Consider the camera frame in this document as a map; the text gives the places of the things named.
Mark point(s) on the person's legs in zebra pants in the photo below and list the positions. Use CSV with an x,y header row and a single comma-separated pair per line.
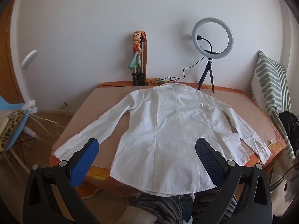
x,y
163,205

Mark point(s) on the light blue chair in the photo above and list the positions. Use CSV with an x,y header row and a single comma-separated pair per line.
x,y
7,105

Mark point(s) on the orange floral tablecloth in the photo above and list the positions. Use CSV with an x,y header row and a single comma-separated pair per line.
x,y
98,172

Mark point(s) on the folded silver tripod stand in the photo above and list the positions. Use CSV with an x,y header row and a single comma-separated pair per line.
x,y
141,74

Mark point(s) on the white long-sleeved shirt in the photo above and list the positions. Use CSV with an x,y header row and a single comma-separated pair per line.
x,y
163,126

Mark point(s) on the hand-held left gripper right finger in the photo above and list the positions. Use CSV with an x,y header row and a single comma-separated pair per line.
x,y
208,161

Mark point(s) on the white floral fabric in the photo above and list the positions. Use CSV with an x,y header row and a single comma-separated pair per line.
x,y
288,182

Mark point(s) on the leopard print cloth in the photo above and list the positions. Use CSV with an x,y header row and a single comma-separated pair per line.
x,y
11,126

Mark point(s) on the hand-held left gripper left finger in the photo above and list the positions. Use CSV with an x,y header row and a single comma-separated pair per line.
x,y
84,163

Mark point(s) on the orange board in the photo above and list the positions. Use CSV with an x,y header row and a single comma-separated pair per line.
x,y
145,56

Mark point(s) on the wooden door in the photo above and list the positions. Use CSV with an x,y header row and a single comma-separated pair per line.
x,y
9,74

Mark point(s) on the white clip lamp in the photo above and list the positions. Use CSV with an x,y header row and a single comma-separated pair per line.
x,y
29,58

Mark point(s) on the small black tripod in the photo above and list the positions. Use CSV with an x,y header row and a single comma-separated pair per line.
x,y
208,66

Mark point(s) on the green striped pillow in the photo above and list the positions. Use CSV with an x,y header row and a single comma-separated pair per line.
x,y
268,81

